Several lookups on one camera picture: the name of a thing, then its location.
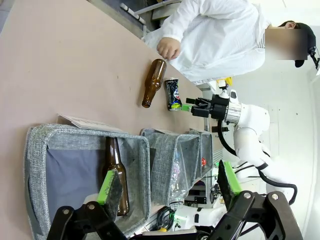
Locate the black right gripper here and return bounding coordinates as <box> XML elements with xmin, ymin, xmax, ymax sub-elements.
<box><xmin>181</xmin><ymin>94</ymin><xmax>230</xmax><ymax>120</ymax></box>

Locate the green padded left gripper right finger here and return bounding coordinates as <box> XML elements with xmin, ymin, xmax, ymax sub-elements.
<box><xmin>212</xmin><ymin>159</ymin><xmax>304</xmax><ymax>240</ymax></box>

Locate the green padded left gripper left finger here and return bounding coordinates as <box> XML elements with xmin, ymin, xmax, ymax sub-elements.
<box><xmin>49</xmin><ymin>169</ymin><xmax>131</xmax><ymax>240</ymax></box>

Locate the brown glass bottle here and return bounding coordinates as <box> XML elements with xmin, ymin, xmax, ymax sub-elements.
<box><xmin>141</xmin><ymin>58</ymin><xmax>168</xmax><ymax>109</ymax></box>
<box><xmin>102</xmin><ymin>136</ymin><xmax>131</xmax><ymax>217</ymax></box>

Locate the clear plastic bottle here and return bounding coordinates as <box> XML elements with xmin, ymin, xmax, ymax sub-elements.
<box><xmin>168</xmin><ymin>147</ymin><xmax>191</xmax><ymax>211</ymax></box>

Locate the person's right forearm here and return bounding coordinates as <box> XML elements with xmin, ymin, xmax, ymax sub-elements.
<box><xmin>159</xmin><ymin>0</ymin><xmax>208</xmax><ymax>45</ymax></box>

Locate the crushed dark blue can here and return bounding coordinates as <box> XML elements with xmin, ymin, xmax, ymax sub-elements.
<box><xmin>163</xmin><ymin>78</ymin><xmax>183</xmax><ymax>112</ymax></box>

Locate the grey fabric basket can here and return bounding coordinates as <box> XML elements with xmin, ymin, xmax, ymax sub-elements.
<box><xmin>187</xmin><ymin>128</ymin><xmax>214</xmax><ymax>186</ymax></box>

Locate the grey fabric basket plastic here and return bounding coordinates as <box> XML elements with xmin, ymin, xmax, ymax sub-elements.
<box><xmin>140</xmin><ymin>128</ymin><xmax>202</xmax><ymax>207</ymax></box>

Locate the grey fabric basket bottle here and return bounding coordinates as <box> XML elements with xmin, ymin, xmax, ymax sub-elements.
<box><xmin>23</xmin><ymin>124</ymin><xmax>152</xmax><ymax>240</ymax></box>

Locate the person's right hand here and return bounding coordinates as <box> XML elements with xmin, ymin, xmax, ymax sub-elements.
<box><xmin>156</xmin><ymin>36</ymin><xmax>181</xmax><ymax>61</ymax></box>

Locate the person in white jacket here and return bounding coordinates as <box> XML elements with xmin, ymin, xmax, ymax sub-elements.
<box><xmin>141</xmin><ymin>0</ymin><xmax>273</xmax><ymax>85</ymax></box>

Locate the white sign reading Bottle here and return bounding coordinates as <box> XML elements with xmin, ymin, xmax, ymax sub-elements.
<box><xmin>56</xmin><ymin>113</ymin><xmax>124</xmax><ymax>133</ymax></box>

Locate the grey metal rack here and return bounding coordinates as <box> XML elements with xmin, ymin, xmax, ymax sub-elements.
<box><xmin>119</xmin><ymin>0</ymin><xmax>182</xmax><ymax>35</ymax></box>

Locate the person's head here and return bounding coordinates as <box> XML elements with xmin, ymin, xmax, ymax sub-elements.
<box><xmin>264</xmin><ymin>20</ymin><xmax>317</xmax><ymax>69</ymax></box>

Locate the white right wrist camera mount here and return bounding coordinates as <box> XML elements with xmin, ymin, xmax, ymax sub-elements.
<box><xmin>216</xmin><ymin>77</ymin><xmax>238</xmax><ymax>103</ymax></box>

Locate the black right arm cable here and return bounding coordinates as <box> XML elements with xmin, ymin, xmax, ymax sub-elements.
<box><xmin>216</xmin><ymin>119</ymin><xmax>298</xmax><ymax>205</ymax></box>

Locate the black cable bundle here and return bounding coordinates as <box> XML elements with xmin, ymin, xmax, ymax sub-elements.
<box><xmin>155</xmin><ymin>206</ymin><xmax>176</xmax><ymax>232</ymax></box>

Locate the black camera stand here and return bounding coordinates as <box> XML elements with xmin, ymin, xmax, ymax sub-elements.
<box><xmin>308</xmin><ymin>45</ymin><xmax>320</xmax><ymax>71</ymax></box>

